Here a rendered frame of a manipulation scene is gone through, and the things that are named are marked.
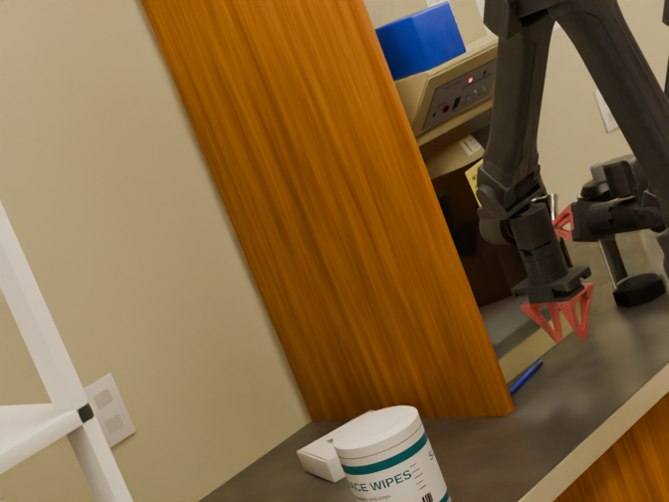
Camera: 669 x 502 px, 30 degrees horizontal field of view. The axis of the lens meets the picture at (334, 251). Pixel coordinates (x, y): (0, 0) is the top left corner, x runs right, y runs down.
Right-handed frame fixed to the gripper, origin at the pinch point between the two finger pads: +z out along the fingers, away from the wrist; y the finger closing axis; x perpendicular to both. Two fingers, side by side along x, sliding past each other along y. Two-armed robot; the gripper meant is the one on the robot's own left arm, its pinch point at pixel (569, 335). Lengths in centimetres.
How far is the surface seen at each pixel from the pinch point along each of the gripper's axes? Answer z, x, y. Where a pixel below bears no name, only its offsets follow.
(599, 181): -8, -53, 26
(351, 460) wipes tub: 3.4, 31.4, 18.4
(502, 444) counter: 16.2, 3.3, 17.4
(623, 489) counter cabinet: 29.3, -6.5, 5.6
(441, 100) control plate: -35.1, -20.2, 26.0
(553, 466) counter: 16.1, 9.7, 3.1
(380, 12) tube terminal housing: -52, -21, 33
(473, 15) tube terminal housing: -45, -44, 33
